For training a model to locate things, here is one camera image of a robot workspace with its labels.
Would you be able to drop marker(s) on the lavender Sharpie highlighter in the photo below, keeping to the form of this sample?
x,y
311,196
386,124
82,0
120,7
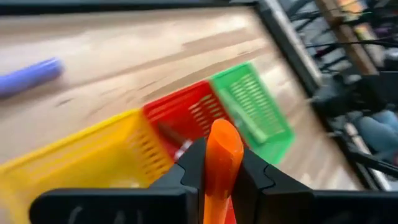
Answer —
x,y
28,77

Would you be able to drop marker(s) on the green plastic basket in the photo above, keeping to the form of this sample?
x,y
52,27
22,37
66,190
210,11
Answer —
x,y
255,109

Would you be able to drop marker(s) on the wooden workbench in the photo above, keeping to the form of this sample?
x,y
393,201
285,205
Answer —
x,y
351,40

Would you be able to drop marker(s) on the red plastic basket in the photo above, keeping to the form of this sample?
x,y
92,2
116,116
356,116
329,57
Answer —
x,y
186,105

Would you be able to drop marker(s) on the yellow plastic basket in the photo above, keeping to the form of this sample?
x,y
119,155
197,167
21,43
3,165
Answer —
x,y
77,161

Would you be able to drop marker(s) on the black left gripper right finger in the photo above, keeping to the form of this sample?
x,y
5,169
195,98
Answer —
x,y
252,177

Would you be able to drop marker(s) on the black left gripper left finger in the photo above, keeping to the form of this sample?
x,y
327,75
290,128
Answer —
x,y
192,168

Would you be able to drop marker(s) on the red Expo marker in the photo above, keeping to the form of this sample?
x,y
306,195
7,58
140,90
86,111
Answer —
x,y
169,133

